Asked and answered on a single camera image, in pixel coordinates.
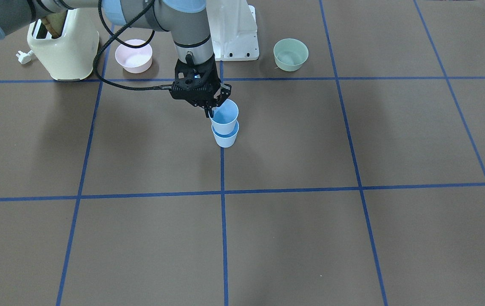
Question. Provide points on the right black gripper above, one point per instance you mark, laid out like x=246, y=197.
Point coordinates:
x=225, y=90

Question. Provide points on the light blue cup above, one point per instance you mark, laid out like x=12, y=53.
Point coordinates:
x=226, y=140
x=225, y=117

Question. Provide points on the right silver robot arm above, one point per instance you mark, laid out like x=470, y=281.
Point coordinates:
x=186, y=20

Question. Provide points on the pink bowl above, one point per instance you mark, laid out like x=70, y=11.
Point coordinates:
x=134, y=60

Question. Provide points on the green bowl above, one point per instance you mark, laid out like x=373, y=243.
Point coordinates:
x=290, y=54

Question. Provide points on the cream toaster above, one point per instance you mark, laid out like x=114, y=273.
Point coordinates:
x=69, y=57

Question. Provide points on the toast slice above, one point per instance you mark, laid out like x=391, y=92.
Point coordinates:
x=52, y=25

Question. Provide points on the white power plug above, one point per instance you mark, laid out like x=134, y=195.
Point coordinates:
x=25, y=57

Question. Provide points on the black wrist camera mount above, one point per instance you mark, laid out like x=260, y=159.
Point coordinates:
x=182, y=85

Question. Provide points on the white pedestal column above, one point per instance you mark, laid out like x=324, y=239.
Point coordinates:
x=233, y=29

